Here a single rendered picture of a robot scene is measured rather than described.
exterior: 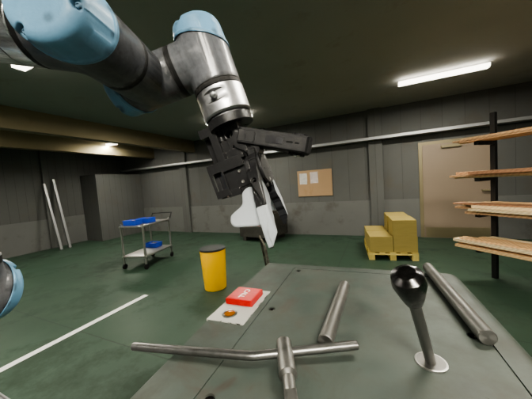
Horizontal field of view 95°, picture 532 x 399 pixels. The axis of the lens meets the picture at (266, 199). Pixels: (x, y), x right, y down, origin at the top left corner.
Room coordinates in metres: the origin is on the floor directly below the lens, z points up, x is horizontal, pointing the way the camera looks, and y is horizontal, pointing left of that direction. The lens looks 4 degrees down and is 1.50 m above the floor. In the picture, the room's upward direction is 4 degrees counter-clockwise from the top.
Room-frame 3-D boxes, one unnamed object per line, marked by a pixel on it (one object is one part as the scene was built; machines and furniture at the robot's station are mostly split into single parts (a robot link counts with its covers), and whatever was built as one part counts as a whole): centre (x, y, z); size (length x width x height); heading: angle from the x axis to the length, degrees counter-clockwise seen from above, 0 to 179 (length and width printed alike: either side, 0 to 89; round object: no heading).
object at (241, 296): (0.51, 0.06, 1.26); 0.06 x 0.06 x 0.02; 68
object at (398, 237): (4.72, -2.32, 0.35); 1.19 x 0.88 x 0.70; 157
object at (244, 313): (0.48, 0.07, 1.23); 0.13 x 0.08 x 0.06; 158
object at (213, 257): (3.58, 0.85, 0.30); 0.38 x 0.38 x 0.61
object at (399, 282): (0.24, -0.14, 1.38); 0.04 x 0.03 x 0.05; 158
